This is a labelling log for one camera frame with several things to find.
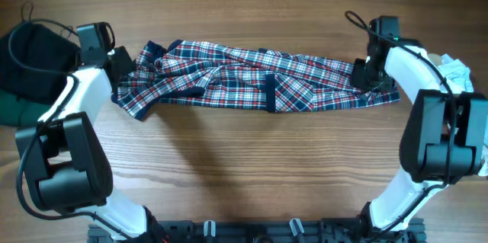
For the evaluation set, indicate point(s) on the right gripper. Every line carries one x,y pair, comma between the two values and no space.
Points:
386,84

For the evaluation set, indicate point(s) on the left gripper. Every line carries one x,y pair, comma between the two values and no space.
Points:
121,54

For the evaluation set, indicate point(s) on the red blue plaid garment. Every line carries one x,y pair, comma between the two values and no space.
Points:
213,75

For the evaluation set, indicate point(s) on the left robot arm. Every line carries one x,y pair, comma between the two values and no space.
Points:
64,172

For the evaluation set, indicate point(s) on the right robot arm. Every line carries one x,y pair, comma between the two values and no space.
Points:
442,141

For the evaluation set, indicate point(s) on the beige garment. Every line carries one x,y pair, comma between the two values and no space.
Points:
436,59

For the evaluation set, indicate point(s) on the black folded garment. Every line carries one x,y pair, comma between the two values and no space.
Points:
37,46

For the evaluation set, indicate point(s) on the light blue striped garment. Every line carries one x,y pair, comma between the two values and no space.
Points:
458,76

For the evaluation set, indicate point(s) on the green folded garment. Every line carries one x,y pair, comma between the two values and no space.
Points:
18,112

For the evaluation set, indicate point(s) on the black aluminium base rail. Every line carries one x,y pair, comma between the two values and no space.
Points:
295,230

